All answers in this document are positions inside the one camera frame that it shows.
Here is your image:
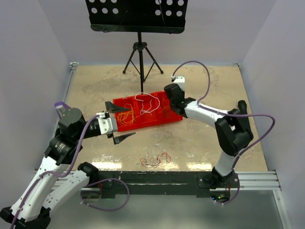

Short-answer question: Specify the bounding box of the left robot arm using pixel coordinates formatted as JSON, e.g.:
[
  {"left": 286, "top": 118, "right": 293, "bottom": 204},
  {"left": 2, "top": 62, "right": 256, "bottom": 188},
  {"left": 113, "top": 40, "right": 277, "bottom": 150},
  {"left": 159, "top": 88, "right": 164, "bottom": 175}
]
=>
[{"left": 0, "top": 101, "right": 130, "bottom": 229}]

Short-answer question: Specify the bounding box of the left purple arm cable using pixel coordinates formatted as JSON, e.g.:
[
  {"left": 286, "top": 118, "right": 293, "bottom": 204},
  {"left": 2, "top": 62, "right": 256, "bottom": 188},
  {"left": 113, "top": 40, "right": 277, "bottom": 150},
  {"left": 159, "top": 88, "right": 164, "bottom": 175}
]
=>
[{"left": 10, "top": 114, "right": 131, "bottom": 229}]

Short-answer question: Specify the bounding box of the yellow thin cable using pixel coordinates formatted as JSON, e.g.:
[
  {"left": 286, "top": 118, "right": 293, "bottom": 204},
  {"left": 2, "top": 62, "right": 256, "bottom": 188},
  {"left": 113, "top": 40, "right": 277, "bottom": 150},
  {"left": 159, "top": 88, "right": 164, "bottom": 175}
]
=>
[{"left": 116, "top": 103, "right": 138, "bottom": 126}]

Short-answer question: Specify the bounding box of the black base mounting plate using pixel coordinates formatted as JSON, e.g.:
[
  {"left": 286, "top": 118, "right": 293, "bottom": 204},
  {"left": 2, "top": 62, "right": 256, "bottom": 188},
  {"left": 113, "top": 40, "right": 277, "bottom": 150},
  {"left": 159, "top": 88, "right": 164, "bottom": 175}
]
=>
[{"left": 87, "top": 171, "right": 240, "bottom": 198}]

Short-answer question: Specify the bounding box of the red three-compartment bin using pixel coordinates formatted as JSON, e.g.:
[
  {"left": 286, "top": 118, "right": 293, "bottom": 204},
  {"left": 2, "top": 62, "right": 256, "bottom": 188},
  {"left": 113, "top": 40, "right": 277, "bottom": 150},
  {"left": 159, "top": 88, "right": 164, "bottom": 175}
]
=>
[{"left": 112, "top": 91, "right": 183, "bottom": 132}]

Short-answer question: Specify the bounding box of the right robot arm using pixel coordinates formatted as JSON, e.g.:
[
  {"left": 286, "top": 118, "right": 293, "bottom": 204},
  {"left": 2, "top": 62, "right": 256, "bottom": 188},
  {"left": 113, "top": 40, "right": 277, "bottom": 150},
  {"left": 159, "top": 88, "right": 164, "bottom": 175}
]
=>
[{"left": 164, "top": 83, "right": 254, "bottom": 187}]

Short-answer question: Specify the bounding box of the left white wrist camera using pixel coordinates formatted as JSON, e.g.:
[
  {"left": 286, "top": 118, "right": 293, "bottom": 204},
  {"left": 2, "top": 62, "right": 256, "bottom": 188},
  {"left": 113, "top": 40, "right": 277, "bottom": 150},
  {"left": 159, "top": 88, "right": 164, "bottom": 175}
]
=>
[{"left": 96, "top": 112, "right": 119, "bottom": 136}]

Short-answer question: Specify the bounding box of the black microphone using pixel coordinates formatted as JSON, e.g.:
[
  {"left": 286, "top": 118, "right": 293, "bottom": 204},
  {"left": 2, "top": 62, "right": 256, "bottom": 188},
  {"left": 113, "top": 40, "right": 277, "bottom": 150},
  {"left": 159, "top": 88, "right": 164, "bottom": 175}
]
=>
[{"left": 238, "top": 100, "right": 247, "bottom": 115}]

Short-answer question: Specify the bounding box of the black music stand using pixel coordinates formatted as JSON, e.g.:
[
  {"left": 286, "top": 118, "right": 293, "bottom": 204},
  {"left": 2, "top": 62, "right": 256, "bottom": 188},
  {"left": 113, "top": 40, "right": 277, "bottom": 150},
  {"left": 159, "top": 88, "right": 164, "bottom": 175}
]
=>
[{"left": 86, "top": 0, "right": 188, "bottom": 84}]

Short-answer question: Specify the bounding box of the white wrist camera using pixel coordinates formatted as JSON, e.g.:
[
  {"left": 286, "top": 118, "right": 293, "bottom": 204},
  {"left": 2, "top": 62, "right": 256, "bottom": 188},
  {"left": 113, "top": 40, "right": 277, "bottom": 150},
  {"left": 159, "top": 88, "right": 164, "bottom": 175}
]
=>
[
  {"left": 171, "top": 75, "right": 185, "bottom": 91},
  {"left": 96, "top": 112, "right": 119, "bottom": 136}
]

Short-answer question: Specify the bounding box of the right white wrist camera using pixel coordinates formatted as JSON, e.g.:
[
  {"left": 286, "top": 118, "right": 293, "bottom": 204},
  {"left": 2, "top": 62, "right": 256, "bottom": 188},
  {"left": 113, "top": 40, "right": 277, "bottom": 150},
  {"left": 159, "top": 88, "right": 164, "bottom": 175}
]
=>
[{"left": 171, "top": 75, "right": 185, "bottom": 91}]

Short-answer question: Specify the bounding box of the purple metronome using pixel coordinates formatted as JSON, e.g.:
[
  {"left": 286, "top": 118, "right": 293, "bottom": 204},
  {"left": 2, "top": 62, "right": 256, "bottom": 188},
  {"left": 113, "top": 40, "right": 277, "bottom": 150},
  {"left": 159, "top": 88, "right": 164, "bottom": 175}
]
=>
[{"left": 54, "top": 101, "right": 71, "bottom": 119}]

